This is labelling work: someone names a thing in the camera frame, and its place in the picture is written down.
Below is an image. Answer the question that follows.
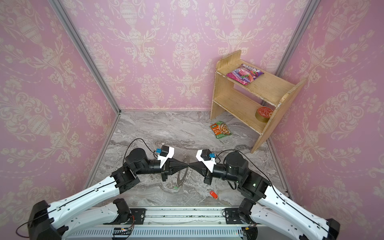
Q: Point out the green orange snack packet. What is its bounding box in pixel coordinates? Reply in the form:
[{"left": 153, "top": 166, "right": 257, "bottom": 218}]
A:
[{"left": 210, "top": 121, "right": 232, "bottom": 139}]

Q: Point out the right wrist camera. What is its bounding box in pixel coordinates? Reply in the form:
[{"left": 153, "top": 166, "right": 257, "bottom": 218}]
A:
[{"left": 196, "top": 149, "right": 217, "bottom": 173}]

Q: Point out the red key tag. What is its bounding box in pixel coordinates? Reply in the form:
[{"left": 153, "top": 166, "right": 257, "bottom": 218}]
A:
[{"left": 210, "top": 191, "right": 218, "bottom": 199}]

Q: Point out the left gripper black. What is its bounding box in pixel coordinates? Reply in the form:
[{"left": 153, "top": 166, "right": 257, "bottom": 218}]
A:
[{"left": 135, "top": 157, "right": 188, "bottom": 182}]

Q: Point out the aluminium corner post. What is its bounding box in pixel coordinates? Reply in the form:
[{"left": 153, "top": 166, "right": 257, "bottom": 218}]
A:
[
  {"left": 49, "top": 0, "right": 121, "bottom": 115},
  {"left": 276, "top": 0, "right": 321, "bottom": 78}
]

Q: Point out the wooden shelf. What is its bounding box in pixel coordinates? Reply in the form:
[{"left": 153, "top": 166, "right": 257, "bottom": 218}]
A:
[{"left": 211, "top": 51, "right": 307, "bottom": 153}]

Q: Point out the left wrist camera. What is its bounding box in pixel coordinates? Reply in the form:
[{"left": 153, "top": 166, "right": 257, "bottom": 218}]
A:
[{"left": 156, "top": 145, "right": 175, "bottom": 168}]

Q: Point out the pink snack bag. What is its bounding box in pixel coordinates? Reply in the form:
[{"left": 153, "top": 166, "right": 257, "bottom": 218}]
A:
[{"left": 227, "top": 64, "right": 264, "bottom": 86}]

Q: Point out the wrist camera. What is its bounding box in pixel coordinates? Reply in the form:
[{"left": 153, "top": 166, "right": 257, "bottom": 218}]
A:
[
  {"left": 156, "top": 145, "right": 175, "bottom": 168},
  {"left": 196, "top": 149, "right": 217, "bottom": 173}
]

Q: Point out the red round tin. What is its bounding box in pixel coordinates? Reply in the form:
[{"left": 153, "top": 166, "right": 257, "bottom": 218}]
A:
[{"left": 255, "top": 107, "right": 274, "bottom": 123}]

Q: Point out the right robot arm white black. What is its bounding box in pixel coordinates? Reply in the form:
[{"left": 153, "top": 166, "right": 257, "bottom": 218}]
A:
[{"left": 189, "top": 150, "right": 341, "bottom": 240}]

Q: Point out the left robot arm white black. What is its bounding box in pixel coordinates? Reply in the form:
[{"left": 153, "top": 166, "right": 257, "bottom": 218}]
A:
[{"left": 24, "top": 146, "right": 189, "bottom": 240}]

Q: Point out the aluminium corner post right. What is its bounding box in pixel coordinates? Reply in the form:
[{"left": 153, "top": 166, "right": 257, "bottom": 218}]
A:
[{"left": 276, "top": 0, "right": 321, "bottom": 78}]

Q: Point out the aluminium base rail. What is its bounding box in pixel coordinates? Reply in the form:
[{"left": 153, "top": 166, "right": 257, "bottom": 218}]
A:
[{"left": 68, "top": 206, "right": 304, "bottom": 240}]

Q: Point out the aluminium corner post left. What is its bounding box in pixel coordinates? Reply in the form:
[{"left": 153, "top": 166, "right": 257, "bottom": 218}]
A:
[{"left": 49, "top": 0, "right": 121, "bottom": 115}]

